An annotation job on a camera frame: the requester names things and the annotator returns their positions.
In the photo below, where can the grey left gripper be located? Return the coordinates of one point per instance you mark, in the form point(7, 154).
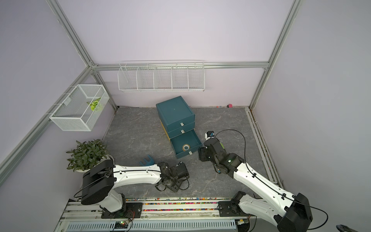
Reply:
point(176, 187)

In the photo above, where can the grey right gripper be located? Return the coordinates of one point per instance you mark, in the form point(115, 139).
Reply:
point(202, 151)

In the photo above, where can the orange tape roll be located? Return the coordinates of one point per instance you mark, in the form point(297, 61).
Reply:
point(185, 147)

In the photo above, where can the teal drawer cabinet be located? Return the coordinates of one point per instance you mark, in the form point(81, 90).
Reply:
point(178, 121)

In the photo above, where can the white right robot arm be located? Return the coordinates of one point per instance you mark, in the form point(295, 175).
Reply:
point(281, 208)

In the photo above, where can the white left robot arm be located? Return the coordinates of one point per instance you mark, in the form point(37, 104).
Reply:
point(100, 182)

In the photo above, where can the blue toy rake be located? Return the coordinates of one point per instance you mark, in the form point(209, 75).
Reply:
point(147, 161)

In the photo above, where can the green potted plant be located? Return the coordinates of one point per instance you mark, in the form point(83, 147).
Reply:
point(86, 155)

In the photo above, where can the green toy in basket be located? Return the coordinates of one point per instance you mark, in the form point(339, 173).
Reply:
point(95, 105)

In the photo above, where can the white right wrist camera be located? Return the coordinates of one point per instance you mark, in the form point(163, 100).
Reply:
point(210, 134)

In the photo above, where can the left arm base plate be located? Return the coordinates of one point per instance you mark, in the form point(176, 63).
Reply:
point(130, 210)

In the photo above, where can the white vented cable duct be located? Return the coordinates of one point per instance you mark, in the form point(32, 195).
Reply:
point(152, 225)

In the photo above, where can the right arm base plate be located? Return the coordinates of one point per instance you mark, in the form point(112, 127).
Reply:
point(231, 208)

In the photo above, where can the white wire wall shelf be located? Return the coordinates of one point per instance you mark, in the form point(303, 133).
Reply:
point(166, 76)

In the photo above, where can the white wire basket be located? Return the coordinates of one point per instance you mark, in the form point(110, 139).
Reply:
point(74, 114)

